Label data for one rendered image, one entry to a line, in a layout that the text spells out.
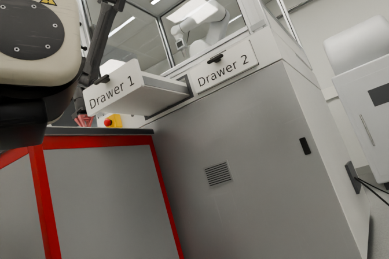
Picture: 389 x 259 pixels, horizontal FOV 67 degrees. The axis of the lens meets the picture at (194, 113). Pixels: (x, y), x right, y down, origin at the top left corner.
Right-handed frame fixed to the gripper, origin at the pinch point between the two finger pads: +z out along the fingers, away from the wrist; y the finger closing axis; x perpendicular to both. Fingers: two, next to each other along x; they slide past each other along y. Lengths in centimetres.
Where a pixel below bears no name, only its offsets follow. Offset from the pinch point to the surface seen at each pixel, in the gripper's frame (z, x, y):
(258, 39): -11, -37, -72
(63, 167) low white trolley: 18.7, 23.1, -21.9
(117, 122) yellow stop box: -5.0, -20.2, 5.0
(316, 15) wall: -141, -363, -28
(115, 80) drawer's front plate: -8.3, 4.1, -33.2
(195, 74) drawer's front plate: -9, -30, -43
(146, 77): -6.0, -3.4, -41.1
